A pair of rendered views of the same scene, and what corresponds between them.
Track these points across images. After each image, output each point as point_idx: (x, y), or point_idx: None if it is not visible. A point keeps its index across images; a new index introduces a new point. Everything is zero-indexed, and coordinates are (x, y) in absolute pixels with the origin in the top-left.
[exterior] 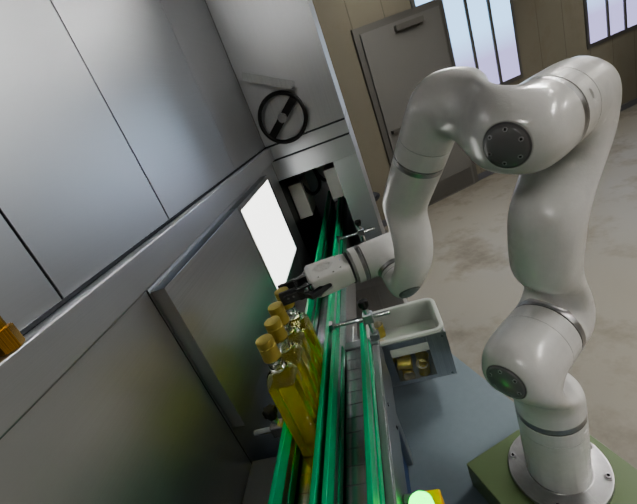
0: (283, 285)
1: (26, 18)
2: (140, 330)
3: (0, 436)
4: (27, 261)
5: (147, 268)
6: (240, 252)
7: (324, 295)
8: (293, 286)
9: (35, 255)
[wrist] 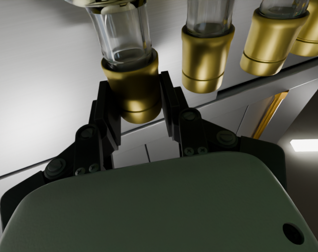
0: (120, 120)
1: None
2: (236, 70)
3: (316, 66)
4: (247, 113)
5: (211, 111)
6: (4, 125)
7: (288, 196)
8: (115, 130)
9: (243, 115)
